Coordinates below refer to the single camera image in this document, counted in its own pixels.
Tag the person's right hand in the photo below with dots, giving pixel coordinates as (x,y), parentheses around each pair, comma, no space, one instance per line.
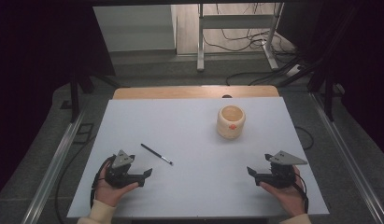
(289,197)

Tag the aluminium floor rail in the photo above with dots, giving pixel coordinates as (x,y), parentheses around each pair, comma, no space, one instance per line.
(351,168)
(55,168)

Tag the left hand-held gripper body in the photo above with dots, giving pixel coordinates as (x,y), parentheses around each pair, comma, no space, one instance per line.
(117,178)

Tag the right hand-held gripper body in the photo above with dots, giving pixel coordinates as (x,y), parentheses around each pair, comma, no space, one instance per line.
(281,177)

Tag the dark curtain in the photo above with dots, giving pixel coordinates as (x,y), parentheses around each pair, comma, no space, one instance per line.
(358,62)
(40,62)

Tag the black pen with silver tip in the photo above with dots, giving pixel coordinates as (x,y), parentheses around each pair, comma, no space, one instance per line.
(156,154)

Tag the black metal stand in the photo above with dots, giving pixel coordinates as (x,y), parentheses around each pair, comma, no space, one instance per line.
(329,96)
(75,96)

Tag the white table cover sheet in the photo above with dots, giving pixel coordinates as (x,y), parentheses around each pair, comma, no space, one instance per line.
(192,186)

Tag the round wooden cup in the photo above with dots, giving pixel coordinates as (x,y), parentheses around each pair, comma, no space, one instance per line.
(230,126)

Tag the white cabinet panel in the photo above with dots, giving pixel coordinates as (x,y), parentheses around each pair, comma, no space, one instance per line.
(133,28)

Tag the black square floor frame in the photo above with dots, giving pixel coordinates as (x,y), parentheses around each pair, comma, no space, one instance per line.
(83,133)

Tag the person's left hand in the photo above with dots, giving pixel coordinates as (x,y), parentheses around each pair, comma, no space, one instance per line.
(108,193)

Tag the white power strip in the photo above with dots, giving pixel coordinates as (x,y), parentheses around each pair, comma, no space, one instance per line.
(293,70)

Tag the white metal desk frame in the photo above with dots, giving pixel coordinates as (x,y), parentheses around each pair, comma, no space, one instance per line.
(236,21)

